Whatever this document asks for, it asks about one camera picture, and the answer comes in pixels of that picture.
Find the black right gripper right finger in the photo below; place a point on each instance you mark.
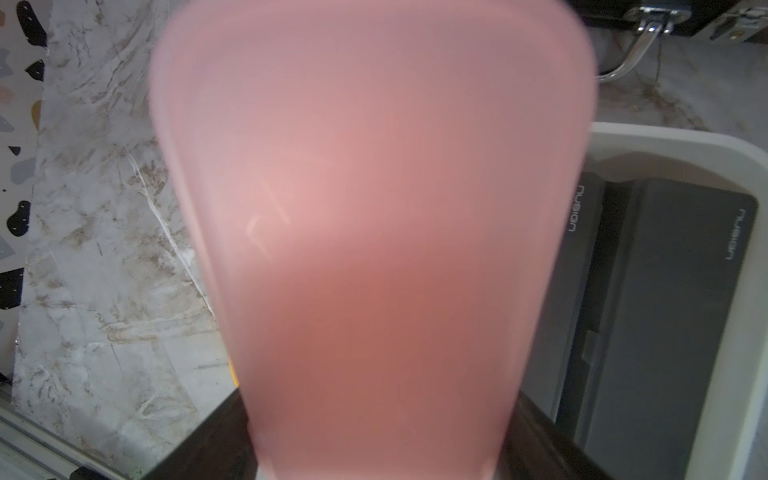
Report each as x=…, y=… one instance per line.
x=535, y=449

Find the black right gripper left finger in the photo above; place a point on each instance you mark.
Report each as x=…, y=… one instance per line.
x=219, y=448

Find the dark grey pencil case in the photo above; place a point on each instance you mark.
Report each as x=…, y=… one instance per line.
x=664, y=271
x=547, y=365

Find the pink pencil case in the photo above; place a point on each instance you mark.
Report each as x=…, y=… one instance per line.
x=376, y=192

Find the yellow storage box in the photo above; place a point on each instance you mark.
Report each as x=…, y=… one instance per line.
x=233, y=374

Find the white storage box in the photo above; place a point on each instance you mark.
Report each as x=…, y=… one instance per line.
x=622, y=153

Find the black briefcase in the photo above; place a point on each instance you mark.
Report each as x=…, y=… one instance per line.
x=718, y=22

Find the aluminium rail front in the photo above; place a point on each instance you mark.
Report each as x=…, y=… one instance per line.
x=29, y=451

